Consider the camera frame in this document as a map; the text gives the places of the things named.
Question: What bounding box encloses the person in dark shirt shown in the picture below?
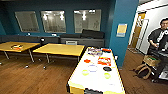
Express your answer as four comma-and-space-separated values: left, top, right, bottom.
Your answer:
147, 17, 168, 52

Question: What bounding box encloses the exterior window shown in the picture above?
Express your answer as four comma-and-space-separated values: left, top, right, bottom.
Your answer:
73, 8, 102, 35
40, 9, 67, 34
14, 10, 40, 34

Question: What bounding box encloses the yellow wooden table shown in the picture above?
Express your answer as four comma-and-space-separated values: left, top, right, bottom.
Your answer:
0, 41, 41, 62
32, 42, 86, 65

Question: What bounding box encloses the black wheeled cart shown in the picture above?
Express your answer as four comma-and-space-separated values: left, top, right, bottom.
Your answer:
151, 29, 168, 83

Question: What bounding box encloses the red game box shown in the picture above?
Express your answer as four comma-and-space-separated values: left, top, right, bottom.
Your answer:
96, 56, 113, 67

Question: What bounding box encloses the small black round object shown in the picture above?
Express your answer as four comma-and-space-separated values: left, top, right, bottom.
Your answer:
39, 37, 46, 45

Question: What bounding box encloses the yellow white-top game table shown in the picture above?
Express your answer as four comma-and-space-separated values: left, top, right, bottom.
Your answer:
66, 46, 126, 94

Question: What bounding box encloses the brown bag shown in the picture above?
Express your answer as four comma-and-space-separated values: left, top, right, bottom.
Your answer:
134, 63, 153, 81

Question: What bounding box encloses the green bowl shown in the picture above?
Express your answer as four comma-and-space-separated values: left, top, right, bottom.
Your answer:
81, 68, 91, 77
102, 71, 112, 80

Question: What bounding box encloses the white outlet plate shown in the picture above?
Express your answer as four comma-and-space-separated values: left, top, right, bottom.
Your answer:
114, 54, 119, 61

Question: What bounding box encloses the pale yellow wall sign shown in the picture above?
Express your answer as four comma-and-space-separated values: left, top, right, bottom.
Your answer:
116, 22, 129, 39

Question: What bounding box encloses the colourful game box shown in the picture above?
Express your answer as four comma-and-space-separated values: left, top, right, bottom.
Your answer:
86, 47, 104, 57

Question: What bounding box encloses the dark grey bench sofa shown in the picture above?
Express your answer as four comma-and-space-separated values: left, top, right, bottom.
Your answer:
0, 29, 106, 48

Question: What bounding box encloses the orange game paddle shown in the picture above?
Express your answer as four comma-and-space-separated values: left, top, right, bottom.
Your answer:
101, 48, 113, 54
82, 58, 92, 64

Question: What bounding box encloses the brown wooden door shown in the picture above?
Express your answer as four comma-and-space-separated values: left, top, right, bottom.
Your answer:
129, 12, 147, 50

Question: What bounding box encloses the white door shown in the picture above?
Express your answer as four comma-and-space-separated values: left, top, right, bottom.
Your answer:
137, 18, 150, 55

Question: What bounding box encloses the brown cardboard box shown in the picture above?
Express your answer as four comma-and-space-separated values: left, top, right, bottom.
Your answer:
142, 54, 160, 67

